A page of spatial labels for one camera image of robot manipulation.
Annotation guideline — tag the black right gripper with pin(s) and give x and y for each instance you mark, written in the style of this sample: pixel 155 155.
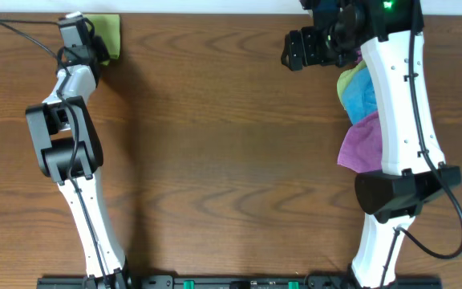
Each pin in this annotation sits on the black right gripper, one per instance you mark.
pixel 296 49

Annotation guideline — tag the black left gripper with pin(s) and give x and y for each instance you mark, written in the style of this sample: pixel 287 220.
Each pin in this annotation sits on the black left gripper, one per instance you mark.
pixel 100 50

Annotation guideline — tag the light green microfiber cloth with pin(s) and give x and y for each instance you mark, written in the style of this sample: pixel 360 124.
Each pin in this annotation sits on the light green microfiber cloth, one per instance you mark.
pixel 107 26

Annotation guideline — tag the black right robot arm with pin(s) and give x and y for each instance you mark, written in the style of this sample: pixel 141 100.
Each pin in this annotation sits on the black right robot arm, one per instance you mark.
pixel 388 35

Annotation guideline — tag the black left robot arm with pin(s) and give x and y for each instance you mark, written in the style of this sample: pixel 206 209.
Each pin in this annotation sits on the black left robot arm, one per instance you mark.
pixel 69 152

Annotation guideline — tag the green cloth in pile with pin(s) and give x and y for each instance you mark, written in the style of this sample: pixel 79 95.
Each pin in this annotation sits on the green cloth in pile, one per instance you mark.
pixel 346 77

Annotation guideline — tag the purple cloth far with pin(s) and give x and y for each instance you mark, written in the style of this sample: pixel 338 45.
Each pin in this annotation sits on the purple cloth far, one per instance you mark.
pixel 359 58

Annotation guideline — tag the purple cloth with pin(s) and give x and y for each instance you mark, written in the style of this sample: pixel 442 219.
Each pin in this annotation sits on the purple cloth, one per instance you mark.
pixel 359 58
pixel 361 150

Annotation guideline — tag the blue microfiber cloth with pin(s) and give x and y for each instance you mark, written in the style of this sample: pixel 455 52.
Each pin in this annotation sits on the blue microfiber cloth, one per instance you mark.
pixel 358 97

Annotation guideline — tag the purple cloth near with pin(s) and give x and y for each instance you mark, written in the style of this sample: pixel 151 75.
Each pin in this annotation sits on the purple cloth near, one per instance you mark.
pixel 361 150

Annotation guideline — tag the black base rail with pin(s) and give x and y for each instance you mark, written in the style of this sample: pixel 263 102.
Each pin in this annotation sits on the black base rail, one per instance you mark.
pixel 169 282

